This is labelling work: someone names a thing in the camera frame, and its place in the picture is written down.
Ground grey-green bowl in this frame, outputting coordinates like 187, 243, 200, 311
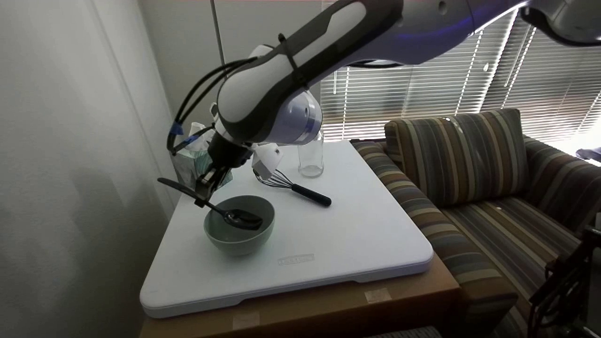
203, 195, 276, 257

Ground black spoon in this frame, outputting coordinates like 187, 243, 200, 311
157, 177, 264, 231

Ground brown cardboard box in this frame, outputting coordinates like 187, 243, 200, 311
139, 253, 462, 338

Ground tissue box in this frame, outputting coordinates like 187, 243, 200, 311
171, 122, 233, 189

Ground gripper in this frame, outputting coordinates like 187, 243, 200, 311
194, 133, 254, 208

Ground striped sofa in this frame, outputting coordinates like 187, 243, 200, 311
351, 108, 601, 338

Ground clear glass jar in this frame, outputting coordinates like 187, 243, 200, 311
297, 131, 325, 178

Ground black wire whisk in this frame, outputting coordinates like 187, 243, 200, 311
254, 169, 332, 208

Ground window blinds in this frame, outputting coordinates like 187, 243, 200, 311
321, 8, 601, 142

